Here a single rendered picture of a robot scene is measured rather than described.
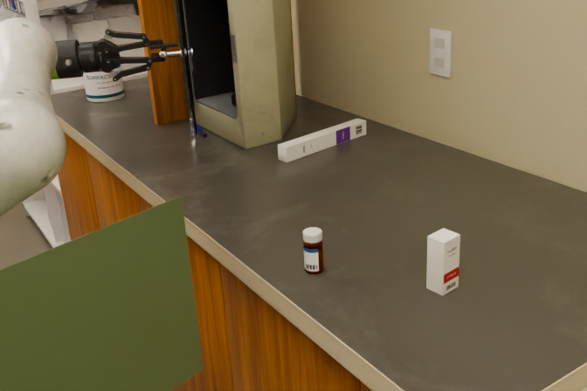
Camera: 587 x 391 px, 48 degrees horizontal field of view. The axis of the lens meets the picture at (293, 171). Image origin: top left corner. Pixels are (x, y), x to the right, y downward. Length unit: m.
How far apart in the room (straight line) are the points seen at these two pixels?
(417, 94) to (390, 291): 0.83
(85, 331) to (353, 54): 1.38
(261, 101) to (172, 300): 0.94
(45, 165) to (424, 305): 0.58
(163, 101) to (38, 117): 1.14
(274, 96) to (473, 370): 1.01
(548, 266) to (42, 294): 0.79
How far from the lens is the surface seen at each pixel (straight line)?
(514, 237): 1.26
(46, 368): 0.80
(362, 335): 0.98
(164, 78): 2.00
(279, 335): 1.21
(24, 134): 0.87
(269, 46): 1.71
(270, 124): 1.75
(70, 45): 1.72
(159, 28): 1.97
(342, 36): 2.02
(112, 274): 0.79
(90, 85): 2.35
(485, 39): 1.61
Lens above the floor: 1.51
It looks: 21 degrees down
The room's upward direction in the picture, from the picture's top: 3 degrees counter-clockwise
